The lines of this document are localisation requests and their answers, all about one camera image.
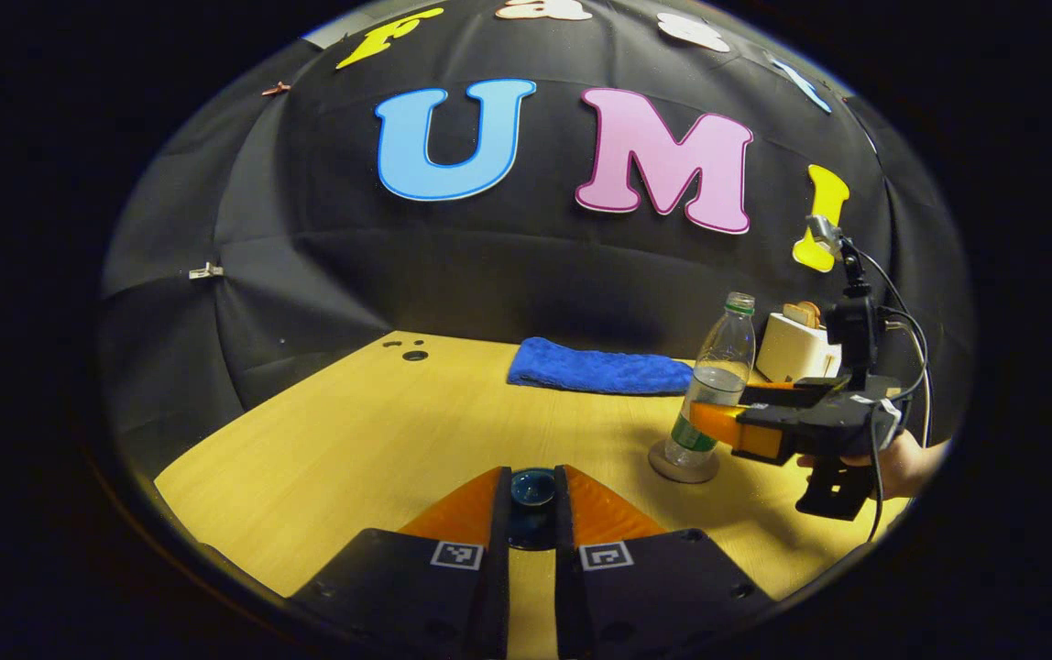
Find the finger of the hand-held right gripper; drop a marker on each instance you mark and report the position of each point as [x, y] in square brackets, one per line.
[792, 392]
[728, 429]

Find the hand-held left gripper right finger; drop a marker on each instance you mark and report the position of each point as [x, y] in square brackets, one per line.
[567, 550]

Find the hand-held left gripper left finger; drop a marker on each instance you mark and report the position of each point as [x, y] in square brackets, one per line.
[489, 550]

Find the beige round coaster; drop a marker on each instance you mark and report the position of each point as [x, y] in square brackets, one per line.
[684, 469]

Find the clear plastic water bottle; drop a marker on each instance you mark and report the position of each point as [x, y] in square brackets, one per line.
[718, 367]

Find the white toaster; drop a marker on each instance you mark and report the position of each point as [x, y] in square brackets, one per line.
[792, 353]

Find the toasted bread slice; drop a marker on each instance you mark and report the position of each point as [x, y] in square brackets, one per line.
[797, 315]
[813, 312]

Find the blue towel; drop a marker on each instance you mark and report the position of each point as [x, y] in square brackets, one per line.
[595, 368]

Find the black backdrop cloth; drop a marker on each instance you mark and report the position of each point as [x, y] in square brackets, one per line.
[352, 266]

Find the silver metal clip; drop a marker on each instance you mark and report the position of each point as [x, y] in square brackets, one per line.
[205, 271]

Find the red clip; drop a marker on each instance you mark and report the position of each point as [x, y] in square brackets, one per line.
[276, 89]

